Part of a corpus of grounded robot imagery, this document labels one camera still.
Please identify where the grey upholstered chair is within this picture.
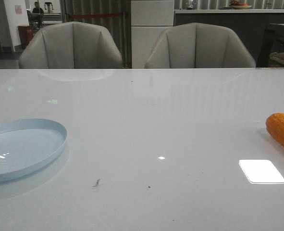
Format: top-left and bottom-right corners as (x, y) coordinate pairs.
(145, 23), (256, 69)
(18, 22), (123, 69)

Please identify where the seated person in background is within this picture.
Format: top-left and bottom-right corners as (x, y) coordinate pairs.
(32, 1), (44, 29)

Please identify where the dark grey counter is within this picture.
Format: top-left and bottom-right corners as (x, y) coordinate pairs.
(174, 9), (284, 63)

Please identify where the fruit bowl on counter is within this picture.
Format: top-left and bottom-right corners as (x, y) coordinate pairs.
(229, 0), (252, 10)

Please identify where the right grey upholstered chair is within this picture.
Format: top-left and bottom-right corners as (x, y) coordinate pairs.
(145, 23), (256, 69)

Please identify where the light blue round plate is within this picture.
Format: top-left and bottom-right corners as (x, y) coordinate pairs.
(0, 118), (67, 183)

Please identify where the dark wooden side table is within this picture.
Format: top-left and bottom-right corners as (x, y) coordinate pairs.
(257, 24), (284, 67)

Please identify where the orange plastic corn cob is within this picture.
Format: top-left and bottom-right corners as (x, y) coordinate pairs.
(266, 113), (284, 147)

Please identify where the pink wall notice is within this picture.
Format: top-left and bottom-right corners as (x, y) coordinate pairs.
(15, 5), (22, 14)

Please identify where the red barrier belt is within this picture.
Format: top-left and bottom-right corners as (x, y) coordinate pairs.
(69, 12), (123, 19)

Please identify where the white cabinet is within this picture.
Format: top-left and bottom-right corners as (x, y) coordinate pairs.
(131, 0), (174, 69)

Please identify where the metal barrier post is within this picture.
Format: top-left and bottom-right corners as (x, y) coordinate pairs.
(122, 11), (128, 68)

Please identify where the red trash bin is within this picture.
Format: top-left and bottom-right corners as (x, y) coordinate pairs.
(18, 25), (33, 49)

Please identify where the left grey upholstered chair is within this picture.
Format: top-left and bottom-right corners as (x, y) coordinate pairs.
(18, 22), (123, 69)

